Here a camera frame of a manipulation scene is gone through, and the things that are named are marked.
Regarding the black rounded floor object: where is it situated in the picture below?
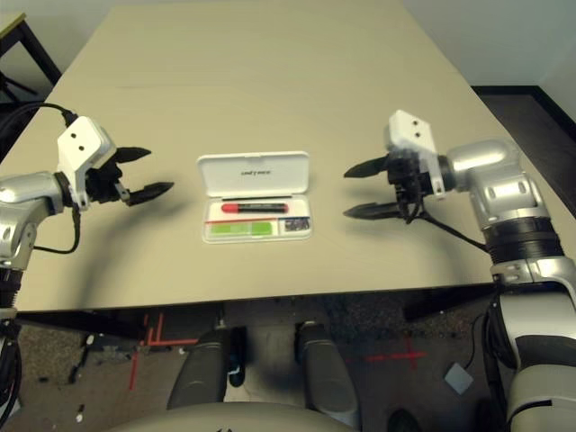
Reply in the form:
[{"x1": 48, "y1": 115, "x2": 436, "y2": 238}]
[{"x1": 387, "y1": 409, "x2": 423, "y2": 432}]

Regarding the black tripod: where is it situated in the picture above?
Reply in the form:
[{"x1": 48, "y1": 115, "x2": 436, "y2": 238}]
[{"x1": 0, "y1": 73, "x2": 41, "y2": 108}]

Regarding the side table with black frame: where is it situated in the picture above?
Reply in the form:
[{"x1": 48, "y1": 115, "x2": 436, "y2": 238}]
[{"x1": 0, "y1": 11, "x2": 62, "y2": 86}]

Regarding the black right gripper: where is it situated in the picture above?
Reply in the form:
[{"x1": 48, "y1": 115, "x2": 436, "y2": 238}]
[{"x1": 342, "y1": 149, "x2": 432, "y2": 224}]

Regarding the grey right robot leg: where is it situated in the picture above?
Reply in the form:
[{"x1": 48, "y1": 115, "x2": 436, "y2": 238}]
[{"x1": 293, "y1": 320, "x2": 362, "y2": 429}]

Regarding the grey robot torso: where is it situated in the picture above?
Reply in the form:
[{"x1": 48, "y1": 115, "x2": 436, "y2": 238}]
[{"x1": 95, "y1": 400, "x2": 357, "y2": 432}]

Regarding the small grey square floor box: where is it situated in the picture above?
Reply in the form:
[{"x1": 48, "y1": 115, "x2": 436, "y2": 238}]
[{"x1": 443, "y1": 363, "x2": 475, "y2": 397}]

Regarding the black post between robot legs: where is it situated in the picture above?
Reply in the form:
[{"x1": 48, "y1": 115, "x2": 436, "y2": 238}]
[{"x1": 226, "y1": 327, "x2": 249, "y2": 389}]

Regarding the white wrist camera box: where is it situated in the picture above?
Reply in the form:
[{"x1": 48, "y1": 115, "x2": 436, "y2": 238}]
[
  {"x1": 382, "y1": 109, "x2": 448, "y2": 201},
  {"x1": 56, "y1": 115, "x2": 118, "y2": 211}
]

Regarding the grey left robot leg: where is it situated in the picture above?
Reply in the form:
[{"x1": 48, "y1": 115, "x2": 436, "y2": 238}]
[{"x1": 166, "y1": 329, "x2": 227, "y2": 411}]

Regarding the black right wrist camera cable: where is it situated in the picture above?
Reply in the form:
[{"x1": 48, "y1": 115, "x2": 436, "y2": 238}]
[{"x1": 417, "y1": 212, "x2": 519, "y2": 432}]

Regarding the grey robot leg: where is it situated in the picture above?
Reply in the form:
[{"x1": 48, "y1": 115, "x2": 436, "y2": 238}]
[
  {"x1": 293, "y1": 320, "x2": 362, "y2": 429},
  {"x1": 166, "y1": 329, "x2": 227, "y2": 411}
]

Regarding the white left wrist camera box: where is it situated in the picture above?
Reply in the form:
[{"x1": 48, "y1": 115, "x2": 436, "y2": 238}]
[{"x1": 56, "y1": 115, "x2": 118, "y2": 211}]

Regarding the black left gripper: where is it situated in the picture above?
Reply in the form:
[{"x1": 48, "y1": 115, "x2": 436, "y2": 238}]
[{"x1": 85, "y1": 145, "x2": 176, "y2": 208}]

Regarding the green stick-shaped stationery item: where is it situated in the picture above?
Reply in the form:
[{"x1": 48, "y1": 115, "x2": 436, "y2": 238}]
[{"x1": 210, "y1": 220, "x2": 277, "y2": 238}]

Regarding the black marker with red cap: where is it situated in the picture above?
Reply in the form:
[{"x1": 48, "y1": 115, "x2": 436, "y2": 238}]
[{"x1": 220, "y1": 202, "x2": 290, "y2": 215}]

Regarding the white plastic pencil case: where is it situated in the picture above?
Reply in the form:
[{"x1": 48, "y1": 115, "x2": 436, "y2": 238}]
[{"x1": 196, "y1": 150, "x2": 313, "y2": 246}]

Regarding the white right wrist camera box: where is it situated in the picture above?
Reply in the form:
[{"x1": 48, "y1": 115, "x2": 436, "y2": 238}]
[{"x1": 382, "y1": 109, "x2": 448, "y2": 201}]

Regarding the thin black floor cable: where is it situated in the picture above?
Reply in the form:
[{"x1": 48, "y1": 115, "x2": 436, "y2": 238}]
[{"x1": 462, "y1": 313, "x2": 488, "y2": 371}]

